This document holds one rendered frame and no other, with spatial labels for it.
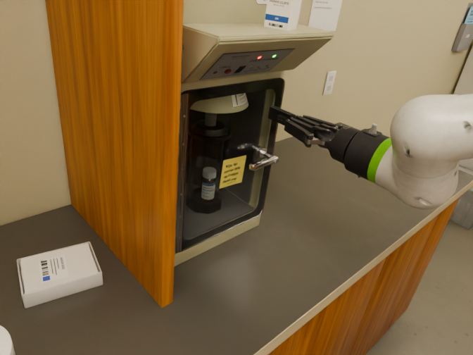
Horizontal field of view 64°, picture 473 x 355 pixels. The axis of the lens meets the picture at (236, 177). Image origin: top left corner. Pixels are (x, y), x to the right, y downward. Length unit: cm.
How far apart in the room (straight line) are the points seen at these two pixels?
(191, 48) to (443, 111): 41
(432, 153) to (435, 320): 197
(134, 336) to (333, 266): 53
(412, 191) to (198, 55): 43
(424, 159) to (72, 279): 73
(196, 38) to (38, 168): 67
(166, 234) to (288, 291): 36
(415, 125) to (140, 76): 44
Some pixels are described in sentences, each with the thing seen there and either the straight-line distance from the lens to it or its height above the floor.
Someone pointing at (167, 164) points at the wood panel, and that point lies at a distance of 67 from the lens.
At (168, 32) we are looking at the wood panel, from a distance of 60.
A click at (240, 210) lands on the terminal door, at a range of 101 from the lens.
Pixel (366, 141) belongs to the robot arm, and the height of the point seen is 134.
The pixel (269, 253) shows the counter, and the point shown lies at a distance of 105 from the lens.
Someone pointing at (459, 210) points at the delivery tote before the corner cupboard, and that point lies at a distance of 347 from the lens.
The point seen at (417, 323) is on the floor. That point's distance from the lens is 245.
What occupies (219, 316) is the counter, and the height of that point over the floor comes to 94.
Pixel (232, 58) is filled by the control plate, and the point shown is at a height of 147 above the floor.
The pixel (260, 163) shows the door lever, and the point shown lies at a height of 121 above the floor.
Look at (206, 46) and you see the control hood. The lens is 65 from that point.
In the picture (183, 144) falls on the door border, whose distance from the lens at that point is 78.
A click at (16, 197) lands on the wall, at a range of 120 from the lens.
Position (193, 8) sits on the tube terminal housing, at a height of 153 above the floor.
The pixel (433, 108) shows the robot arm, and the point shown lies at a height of 146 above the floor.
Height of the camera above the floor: 161
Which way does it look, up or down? 29 degrees down
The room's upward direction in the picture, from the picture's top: 7 degrees clockwise
